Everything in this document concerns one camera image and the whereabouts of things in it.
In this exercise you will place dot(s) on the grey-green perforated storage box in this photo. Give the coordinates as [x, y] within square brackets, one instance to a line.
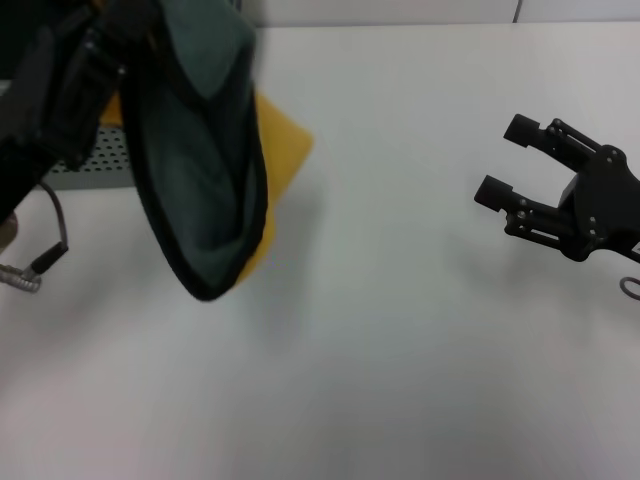
[100, 170]

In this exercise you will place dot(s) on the yellow and green towel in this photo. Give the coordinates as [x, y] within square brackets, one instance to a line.
[200, 175]

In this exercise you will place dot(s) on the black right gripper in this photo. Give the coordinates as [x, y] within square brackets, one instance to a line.
[610, 205]

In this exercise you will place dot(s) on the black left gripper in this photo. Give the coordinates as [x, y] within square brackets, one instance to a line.
[45, 115]

